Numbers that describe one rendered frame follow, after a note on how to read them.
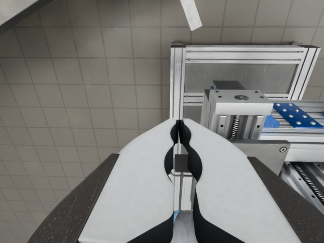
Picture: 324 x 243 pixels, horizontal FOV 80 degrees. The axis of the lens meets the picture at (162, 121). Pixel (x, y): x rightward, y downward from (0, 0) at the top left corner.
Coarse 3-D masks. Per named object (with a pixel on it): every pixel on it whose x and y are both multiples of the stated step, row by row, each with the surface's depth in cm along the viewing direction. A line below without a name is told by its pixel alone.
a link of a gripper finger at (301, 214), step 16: (256, 160) 8; (272, 176) 8; (272, 192) 7; (288, 192) 7; (288, 208) 6; (304, 208) 6; (304, 224) 6; (320, 224) 6; (304, 240) 5; (320, 240) 5
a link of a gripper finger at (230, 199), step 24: (192, 144) 9; (216, 144) 9; (192, 168) 9; (216, 168) 8; (240, 168) 8; (216, 192) 7; (240, 192) 7; (264, 192) 7; (216, 216) 6; (240, 216) 6; (264, 216) 6; (216, 240) 6; (240, 240) 5; (264, 240) 5; (288, 240) 5
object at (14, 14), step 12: (0, 0) 63; (12, 0) 63; (24, 0) 63; (36, 0) 63; (48, 0) 67; (0, 12) 65; (12, 12) 65; (24, 12) 66; (0, 24) 67; (12, 24) 71
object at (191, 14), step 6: (180, 0) 48; (186, 0) 48; (192, 0) 48; (186, 6) 48; (192, 6) 48; (186, 12) 49; (192, 12) 49; (186, 18) 52; (192, 18) 50; (198, 18) 50; (192, 24) 50; (198, 24) 50; (192, 30) 51
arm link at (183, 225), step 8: (176, 216) 38; (184, 216) 38; (192, 216) 38; (176, 224) 37; (184, 224) 36; (192, 224) 36; (176, 232) 35; (184, 232) 35; (192, 232) 35; (176, 240) 35; (184, 240) 35; (192, 240) 34
